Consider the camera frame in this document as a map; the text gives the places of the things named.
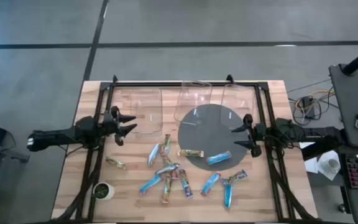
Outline black floor cable tangle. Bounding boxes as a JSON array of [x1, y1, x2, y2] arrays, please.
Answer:
[[290, 90, 335, 126]]

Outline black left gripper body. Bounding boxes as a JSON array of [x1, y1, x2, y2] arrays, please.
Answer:
[[103, 105, 126, 147]]

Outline black slanted bar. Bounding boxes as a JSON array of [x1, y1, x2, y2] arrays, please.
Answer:
[[301, 136, 343, 161]]

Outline white paper napkin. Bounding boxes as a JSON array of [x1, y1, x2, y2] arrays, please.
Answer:
[[317, 150, 341, 181]]

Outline black power adapter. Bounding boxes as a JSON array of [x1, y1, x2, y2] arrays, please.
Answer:
[[300, 96, 316, 121]]

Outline yellow cable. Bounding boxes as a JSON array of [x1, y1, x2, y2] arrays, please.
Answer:
[[295, 89, 335, 110]]

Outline multicolour granola bar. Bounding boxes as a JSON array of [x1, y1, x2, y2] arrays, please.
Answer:
[[221, 169, 249, 186]]

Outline clear plastic bin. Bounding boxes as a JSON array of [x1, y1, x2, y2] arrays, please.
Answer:
[[174, 80, 213, 128], [219, 83, 256, 131], [129, 88, 163, 135]]

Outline white pot with plant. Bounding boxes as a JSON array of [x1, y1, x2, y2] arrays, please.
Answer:
[[92, 182, 116, 202]]

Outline black metal table frame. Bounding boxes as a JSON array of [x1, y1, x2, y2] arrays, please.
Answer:
[[53, 74, 318, 223]]

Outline grey round mat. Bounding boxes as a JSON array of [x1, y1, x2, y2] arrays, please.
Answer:
[[178, 104, 250, 171]]

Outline blue and purple granola bar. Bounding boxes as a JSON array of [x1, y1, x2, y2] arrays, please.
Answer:
[[178, 169, 195, 199]]

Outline grey stand base plate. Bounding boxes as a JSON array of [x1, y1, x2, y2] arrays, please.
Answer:
[[328, 63, 358, 149]]

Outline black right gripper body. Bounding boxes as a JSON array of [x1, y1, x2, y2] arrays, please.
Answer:
[[243, 113, 267, 158]]

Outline green and red granola bar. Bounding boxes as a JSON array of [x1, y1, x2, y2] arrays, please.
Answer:
[[162, 154, 180, 180], [160, 134, 172, 157]]

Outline white paper sheet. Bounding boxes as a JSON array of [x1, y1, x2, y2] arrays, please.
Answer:
[[298, 141, 319, 174]]

